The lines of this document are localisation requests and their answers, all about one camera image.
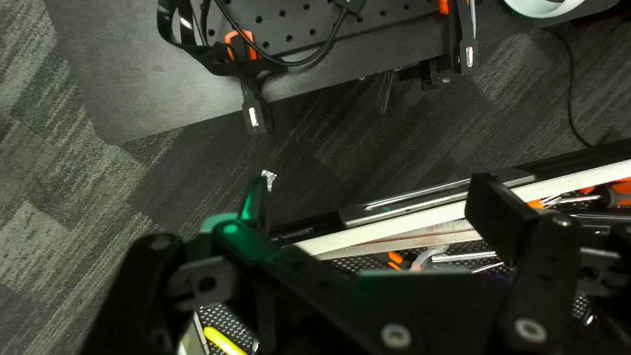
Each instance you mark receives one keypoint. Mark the black perforated equipment stand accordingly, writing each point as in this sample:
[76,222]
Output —
[155,66]

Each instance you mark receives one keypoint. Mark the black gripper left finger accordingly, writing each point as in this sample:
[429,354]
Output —
[139,314]

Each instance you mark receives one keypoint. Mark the metal tool drawer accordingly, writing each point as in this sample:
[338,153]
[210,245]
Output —
[304,309]

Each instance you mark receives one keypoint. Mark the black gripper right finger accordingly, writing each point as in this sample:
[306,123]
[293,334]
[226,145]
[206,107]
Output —
[543,251]

